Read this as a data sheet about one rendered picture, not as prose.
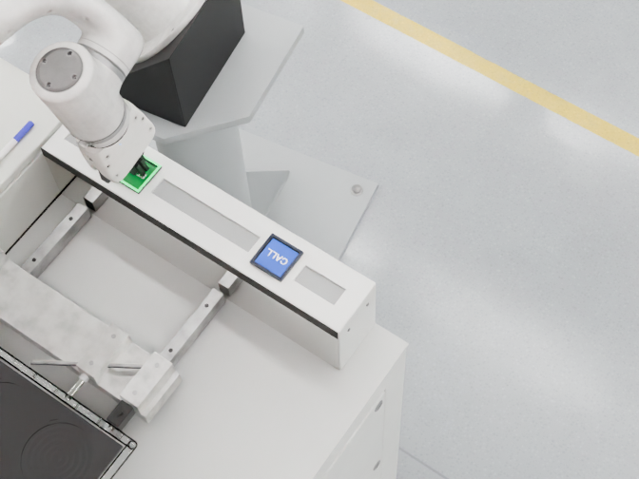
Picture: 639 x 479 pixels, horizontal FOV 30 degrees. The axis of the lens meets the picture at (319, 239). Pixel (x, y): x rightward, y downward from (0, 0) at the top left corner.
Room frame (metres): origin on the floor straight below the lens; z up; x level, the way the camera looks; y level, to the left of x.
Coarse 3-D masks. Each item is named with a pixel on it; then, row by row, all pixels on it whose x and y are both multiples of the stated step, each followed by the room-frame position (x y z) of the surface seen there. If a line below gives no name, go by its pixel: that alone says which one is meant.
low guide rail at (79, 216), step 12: (72, 216) 0.94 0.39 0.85; (84, 216) 0.95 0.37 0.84; (60, 228) 0.92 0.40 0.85; (72, 228) 0.92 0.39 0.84; (48, 240) 0.90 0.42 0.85; (60, 240) 0.90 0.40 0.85; (36, 252) 0.88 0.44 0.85; (48, 252) 0.88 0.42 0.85; (60, 252) 0.89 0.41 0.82; (24, 264) 0.86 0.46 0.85; (36, 264) 0.86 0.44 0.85; (48, 264) 0.87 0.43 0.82; (36, 276) 0.85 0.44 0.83
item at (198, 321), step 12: (204, 300) 0.78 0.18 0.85; (216, 300) 0.78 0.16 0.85; (204, 312) 0.76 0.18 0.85; (216, 312) 0.77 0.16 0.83; (192, 324) 0.74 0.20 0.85; (204, 324) 0.75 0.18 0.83; (180, 336) 0.72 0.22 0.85; (192, 336) 0.72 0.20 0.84; (168, 348) 0.70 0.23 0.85; (180, 348) 0.70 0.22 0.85; (168, 360) 0.68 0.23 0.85
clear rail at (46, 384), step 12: (0, 348) 0.70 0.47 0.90; (12, 360) 0.68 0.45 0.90; (24, 372) 0.66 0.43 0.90; (36, 372) 0.66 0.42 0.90; (48, 384) 0.64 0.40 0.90; (60, 396) 0.62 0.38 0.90; (72, 408) 0.60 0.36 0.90; (84, 408) 0.60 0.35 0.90; (96, 420) 0.58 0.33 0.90; (108, 432) 0.56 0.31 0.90; (120, 432) 0.56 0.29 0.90
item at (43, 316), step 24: (0, 288) 0.81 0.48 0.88; (24, 288) 0.81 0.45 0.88; (48, 288) 0.80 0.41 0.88; (0, 312) 0.77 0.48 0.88; (24, 312) 0.77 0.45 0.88; (48, 312) 0.76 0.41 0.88; (72, 312) 0.76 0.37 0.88; (24, 336) 0.73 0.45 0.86; (48, 336) 0.72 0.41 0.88; (72, 336) 0.72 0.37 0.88; (96, 336) 0.72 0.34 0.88; (72, 360) 0.68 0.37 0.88; (120, 360) 0.68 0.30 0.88; (144, 360) 0.67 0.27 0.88; (96, 384) 0.64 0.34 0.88; (120, 384) 0.64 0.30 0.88; (168, 384) 0.64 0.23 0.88
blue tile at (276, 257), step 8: (272, 240) 0.81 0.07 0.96; (264, 248) 0.80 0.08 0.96; (272, 248) 0.80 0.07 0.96; (280, 248) 0.80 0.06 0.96; (288, 248) 0.80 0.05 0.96; (264, 256) 0.79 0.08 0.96; (272, 256) 0.79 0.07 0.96; (280, 256) 0.79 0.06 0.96; (288, 256) 0.78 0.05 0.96; (296, 256) 0.78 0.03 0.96; (264, 264) 0.77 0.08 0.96; (272, 264) 0.77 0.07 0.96; (280, 264) 0.77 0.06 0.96; (288, 264) 0.77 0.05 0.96; (272, 272) 0.76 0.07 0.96; (280, 272) 0.76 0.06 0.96
